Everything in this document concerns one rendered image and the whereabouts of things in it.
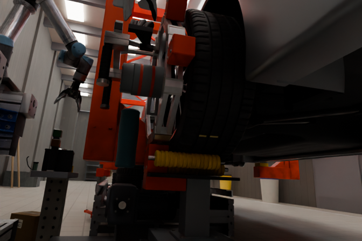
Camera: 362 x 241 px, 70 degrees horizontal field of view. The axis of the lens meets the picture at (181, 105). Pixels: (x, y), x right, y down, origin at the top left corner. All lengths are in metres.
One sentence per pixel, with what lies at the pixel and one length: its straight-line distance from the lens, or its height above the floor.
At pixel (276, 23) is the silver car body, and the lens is 0.72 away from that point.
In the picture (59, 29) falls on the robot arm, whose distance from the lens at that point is 1.58.
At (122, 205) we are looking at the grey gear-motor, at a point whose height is 0.32.
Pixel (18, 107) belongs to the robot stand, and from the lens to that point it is 1.30.
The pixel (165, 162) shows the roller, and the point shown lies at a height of 0.50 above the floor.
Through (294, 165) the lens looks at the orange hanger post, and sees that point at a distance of 4.34.
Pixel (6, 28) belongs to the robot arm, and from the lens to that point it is 1.64.
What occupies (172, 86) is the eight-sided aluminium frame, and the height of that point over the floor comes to 0.74.
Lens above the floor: 0.44
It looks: 16 degrees up
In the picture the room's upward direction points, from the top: 3 degrees clockwise
